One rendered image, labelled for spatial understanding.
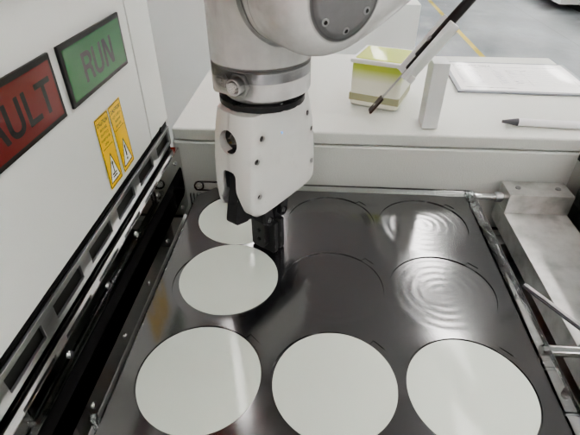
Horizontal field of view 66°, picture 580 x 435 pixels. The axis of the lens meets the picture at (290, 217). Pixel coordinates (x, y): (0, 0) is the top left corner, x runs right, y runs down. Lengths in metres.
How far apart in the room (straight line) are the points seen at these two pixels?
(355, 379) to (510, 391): 0.12
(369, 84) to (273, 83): 0.31
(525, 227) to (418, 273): 0.19
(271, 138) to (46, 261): 0.20
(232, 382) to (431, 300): 0.20
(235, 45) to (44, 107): 0.14
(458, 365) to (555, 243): 0.25
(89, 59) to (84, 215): 0.13
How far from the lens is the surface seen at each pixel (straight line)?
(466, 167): 0.64
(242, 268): 0.46
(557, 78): 0.88
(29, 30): 0.37
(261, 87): 0.36
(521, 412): 0.40
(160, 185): 0.55
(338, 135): 0.59
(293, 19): 0.28
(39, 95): 0.36
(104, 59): 0.45
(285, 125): 0.39
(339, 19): 0.28
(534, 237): 0.61
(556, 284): 0.55
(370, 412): 0.37
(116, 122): 0.47
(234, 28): 0.35
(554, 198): 0.65
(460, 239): 0.54
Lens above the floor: 1.22
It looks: 36 degrees down
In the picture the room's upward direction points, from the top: straight up
